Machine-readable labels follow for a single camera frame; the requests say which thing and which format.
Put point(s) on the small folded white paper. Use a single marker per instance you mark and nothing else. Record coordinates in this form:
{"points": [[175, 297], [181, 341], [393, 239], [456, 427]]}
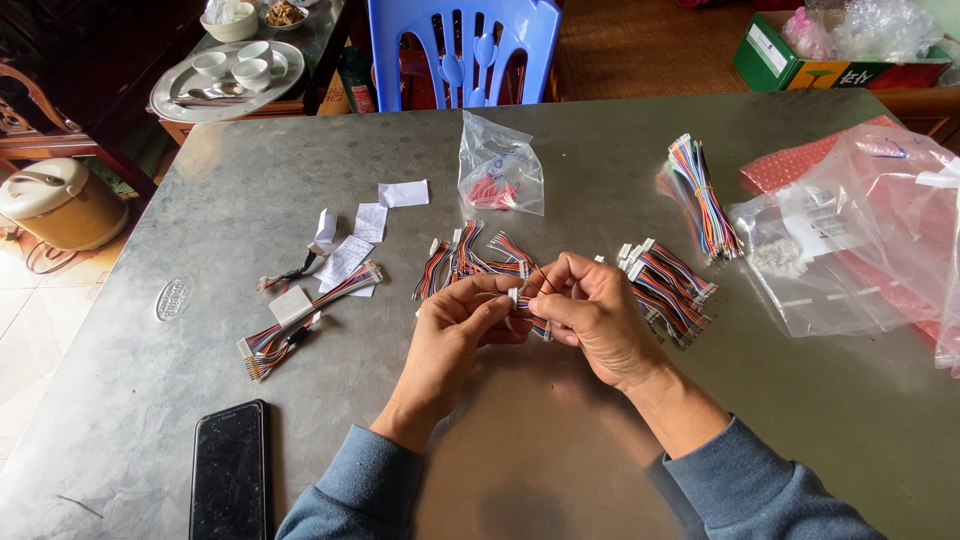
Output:
{"points": [[326, 226]]}

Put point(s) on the person's right hand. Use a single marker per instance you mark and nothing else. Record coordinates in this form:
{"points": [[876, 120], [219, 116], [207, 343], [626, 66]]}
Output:
{"points": [[600, 322]]}

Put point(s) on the metal spoon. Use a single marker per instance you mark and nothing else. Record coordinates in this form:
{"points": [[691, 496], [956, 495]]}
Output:
{"points": [[206, 95]]}

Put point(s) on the large clear plastic bag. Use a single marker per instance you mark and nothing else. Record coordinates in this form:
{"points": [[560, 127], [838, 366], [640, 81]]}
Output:
{"points": [[847, 247]]}

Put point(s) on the blank white paper slip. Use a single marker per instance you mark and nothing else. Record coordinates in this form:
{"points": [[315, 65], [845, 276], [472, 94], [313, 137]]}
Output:
{"points": [[403, 193]]}

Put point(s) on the black smartphone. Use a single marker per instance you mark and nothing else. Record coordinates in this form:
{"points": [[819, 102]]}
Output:
{"points": [[229, 472]]}

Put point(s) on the large printed paper slip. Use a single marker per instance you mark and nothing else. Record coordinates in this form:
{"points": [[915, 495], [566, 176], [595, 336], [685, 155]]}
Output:
{"points": [[343, 261]]}

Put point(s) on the white bowl with tissue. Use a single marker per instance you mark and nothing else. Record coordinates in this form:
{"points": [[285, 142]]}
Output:
{"points": [[229, 22]]}

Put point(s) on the printed white paper slip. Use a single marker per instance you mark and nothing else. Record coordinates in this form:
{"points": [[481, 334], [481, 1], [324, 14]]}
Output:
{"points": [[370, 223]]}

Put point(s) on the short harness with black tie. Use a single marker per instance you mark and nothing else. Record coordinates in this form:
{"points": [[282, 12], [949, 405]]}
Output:
{"points": [[294, 274]]}

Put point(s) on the clear bag of red connectors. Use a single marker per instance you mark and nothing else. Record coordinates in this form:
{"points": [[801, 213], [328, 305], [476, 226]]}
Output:
{"points": [[499, 176]]}

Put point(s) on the green carton with plastic bags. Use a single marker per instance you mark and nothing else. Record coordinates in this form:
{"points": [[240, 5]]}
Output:
{"points": [[832, 52]]}

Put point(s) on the green bottle with red label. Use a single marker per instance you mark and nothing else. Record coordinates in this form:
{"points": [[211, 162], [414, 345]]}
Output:
{"points": [[357, 82]]}

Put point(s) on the red bubble wrap bag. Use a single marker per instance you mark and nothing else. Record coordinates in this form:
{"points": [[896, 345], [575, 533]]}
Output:
{"points": [[787, 161]]}

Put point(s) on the carved wooden chair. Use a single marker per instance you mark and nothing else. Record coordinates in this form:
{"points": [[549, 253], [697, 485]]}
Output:
{"points": [[34, 112]]}

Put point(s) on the cream rice cooker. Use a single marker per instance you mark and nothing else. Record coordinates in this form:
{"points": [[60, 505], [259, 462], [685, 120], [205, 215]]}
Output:
{"points": [[64, 206]]}

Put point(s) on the person's left hand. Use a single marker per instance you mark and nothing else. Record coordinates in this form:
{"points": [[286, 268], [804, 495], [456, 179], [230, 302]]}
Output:
{"points": [[442, 337]]}

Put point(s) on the wooden glass-top side table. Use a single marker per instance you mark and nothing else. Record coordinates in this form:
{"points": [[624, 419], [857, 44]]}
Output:
{"points": [[315, 45]]}

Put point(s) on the round silver tray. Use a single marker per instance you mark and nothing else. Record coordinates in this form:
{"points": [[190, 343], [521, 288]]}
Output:
{"points": [[180, 94]]}

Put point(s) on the white plate of food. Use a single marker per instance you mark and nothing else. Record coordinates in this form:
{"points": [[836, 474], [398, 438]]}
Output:
{"points": [[285, 13]]}

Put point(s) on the blue plastic chair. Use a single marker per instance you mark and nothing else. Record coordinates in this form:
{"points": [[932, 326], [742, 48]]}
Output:
{"points": [[465, 45]]}

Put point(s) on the white tea cup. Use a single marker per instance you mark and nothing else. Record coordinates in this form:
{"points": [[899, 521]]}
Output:
{"points": [[251, 74], [211, 64], [256, 52]]}

